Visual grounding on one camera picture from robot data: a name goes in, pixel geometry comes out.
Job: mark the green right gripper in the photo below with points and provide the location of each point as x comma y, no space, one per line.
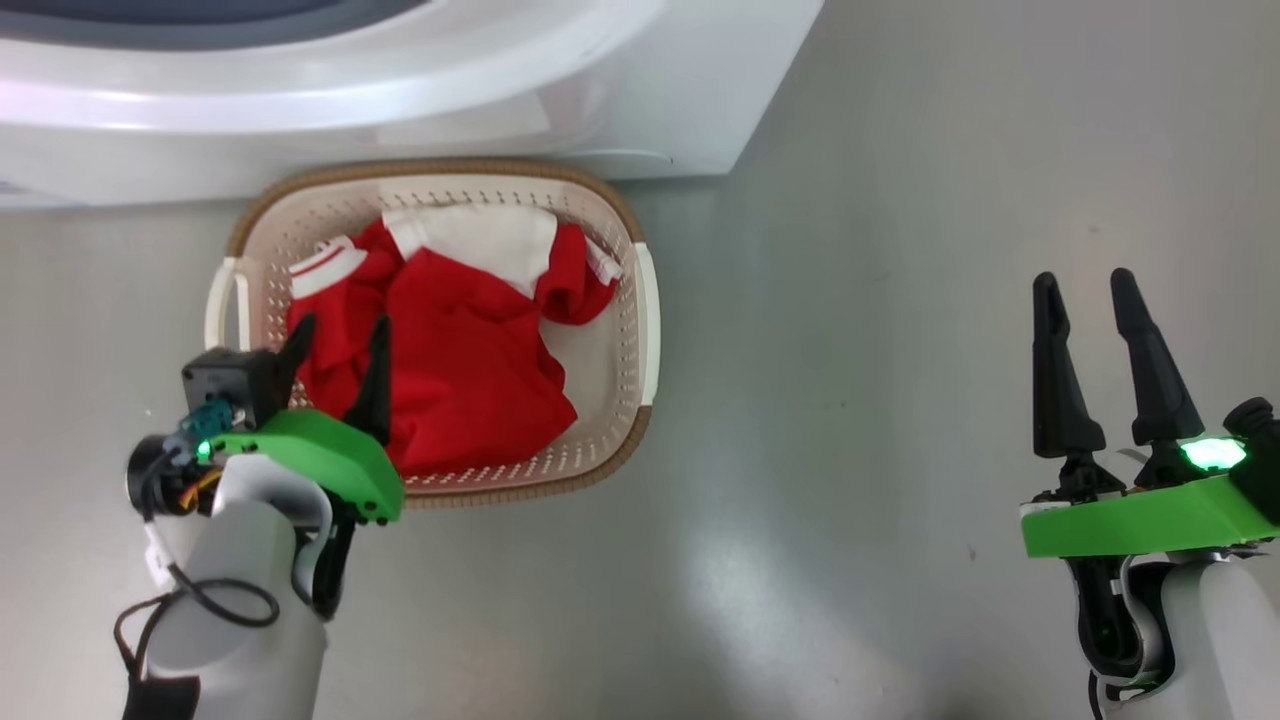
1150,520

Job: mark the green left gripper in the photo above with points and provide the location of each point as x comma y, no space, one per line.
330,460

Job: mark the red and white garment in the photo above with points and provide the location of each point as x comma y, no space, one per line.
470,370

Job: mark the cream perforated basket brown rim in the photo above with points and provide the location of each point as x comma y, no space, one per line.
600,380

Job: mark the grey rubber door gasket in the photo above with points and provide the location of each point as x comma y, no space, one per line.
200,32

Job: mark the white front-load washing machine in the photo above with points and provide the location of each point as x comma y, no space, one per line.
650,100

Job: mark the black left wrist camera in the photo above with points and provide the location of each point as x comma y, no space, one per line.
225,380

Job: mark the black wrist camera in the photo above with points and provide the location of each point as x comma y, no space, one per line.
1262,450
225,380

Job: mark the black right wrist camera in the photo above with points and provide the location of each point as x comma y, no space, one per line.
1262,450

